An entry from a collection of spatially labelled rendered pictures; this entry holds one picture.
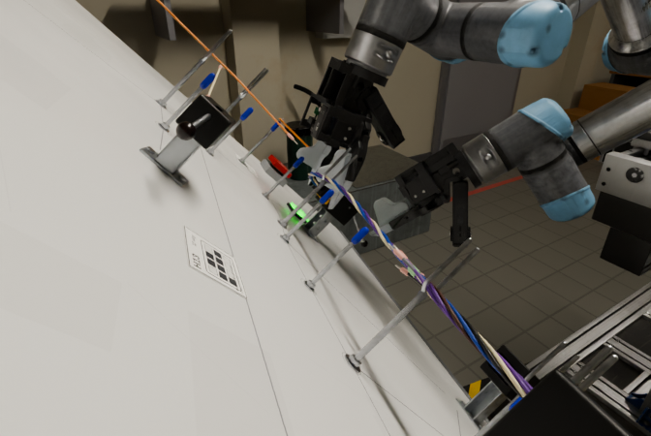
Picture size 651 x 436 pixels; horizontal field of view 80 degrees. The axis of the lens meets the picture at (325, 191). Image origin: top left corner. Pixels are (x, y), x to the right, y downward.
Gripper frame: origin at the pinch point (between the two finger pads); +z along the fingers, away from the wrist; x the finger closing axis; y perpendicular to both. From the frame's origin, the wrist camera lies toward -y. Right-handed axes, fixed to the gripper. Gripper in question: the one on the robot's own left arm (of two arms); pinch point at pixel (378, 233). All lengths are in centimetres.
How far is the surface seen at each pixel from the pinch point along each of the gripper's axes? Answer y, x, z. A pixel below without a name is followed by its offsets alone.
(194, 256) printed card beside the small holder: 8, 50, -2
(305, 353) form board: -1.6, 46.3, -3.9
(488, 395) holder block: -24.8, 16.4, -6.0
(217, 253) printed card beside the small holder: 7.5, 46.3, -1.6
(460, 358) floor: -73, -107, 27
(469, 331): -6.4, 42.0, -13.5
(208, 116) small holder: 17.5, 43.3, -5.0
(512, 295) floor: -75, -157, -4
